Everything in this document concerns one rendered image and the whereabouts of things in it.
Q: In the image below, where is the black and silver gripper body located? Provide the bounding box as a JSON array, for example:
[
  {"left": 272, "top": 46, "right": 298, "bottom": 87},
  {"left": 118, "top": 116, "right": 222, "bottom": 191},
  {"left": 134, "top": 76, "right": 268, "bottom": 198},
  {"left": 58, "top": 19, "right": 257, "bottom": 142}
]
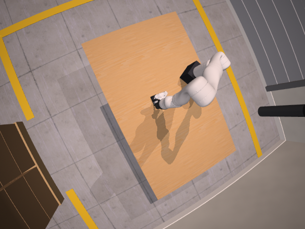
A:
[{"left": 154, "top": 91, "right": 168, "bottom": 110}]

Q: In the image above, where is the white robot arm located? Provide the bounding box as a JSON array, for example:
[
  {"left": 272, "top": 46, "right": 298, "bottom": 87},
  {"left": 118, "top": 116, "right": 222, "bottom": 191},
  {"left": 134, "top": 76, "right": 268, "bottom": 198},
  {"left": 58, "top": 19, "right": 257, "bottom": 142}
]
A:
[{"left": 162, "top": 52, "right": 231, "bottom": 109}]

